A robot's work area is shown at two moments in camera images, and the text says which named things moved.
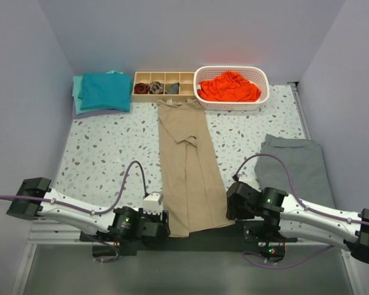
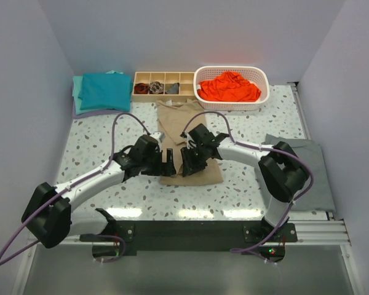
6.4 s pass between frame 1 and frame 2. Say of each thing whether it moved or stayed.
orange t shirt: stayed
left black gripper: moved
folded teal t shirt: stayed
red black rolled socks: stayed
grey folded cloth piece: stayed
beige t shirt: moved
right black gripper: moved
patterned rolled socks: stayed
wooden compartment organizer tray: stayed
